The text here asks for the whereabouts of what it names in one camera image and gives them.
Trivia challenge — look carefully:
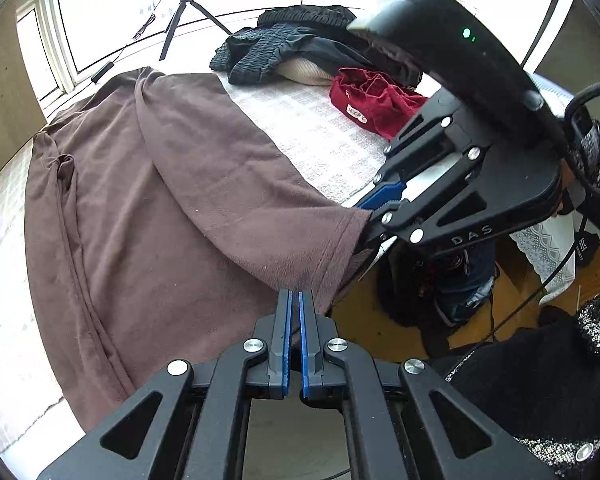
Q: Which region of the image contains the white window frame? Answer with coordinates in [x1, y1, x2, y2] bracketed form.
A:
[15, 0, 571, 111]

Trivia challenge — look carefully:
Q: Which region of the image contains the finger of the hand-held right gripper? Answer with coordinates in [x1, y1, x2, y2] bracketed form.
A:
[352, 162, 528, 261]
[355, 92, 486, 211]

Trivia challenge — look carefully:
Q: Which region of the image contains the dark red garment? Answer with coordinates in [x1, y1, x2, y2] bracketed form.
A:
[328, 67, 431, 141]

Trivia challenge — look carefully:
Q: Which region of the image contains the blue denim garment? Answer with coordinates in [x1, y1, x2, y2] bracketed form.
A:
[420, 245, 498, 326]

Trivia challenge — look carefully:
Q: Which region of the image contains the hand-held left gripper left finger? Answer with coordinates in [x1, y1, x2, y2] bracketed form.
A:
[36, 289, 293, 480]

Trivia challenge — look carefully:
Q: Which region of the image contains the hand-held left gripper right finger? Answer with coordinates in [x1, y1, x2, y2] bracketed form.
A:
[298, 290, 556, 480]

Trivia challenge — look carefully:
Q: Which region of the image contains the person's right hand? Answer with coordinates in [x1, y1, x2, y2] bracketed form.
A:
[550, 160, 588, 218]

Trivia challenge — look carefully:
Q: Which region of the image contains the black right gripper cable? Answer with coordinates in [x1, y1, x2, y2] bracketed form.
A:
[480, 80, 600, 351]

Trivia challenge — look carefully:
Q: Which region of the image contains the dark grey knit garment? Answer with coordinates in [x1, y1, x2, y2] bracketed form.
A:
[209, 22, 301, 86]

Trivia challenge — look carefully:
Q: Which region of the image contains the black garment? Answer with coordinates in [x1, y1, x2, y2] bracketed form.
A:
[257, 4, 423, 86]

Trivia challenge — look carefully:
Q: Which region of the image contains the brown shirt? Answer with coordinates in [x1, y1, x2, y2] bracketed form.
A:
[24, 66, 376, 433]

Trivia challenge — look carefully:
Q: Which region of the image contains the beige garment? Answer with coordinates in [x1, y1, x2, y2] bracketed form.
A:
[280, 57, 333, 87]

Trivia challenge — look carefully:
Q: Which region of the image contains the pink plaid mat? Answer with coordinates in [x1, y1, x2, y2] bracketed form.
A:
[0, 72, 431, 461]

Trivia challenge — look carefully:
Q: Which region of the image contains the white lace cloth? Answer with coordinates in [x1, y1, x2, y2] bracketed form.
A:
[510, 220, 578, 306]

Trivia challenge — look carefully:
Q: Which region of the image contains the black ring light cable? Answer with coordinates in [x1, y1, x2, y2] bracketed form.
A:
[91, 0, 181, 84]

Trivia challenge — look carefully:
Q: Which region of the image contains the black tripod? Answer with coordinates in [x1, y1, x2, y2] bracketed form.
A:
[159, 0, 233, 61]

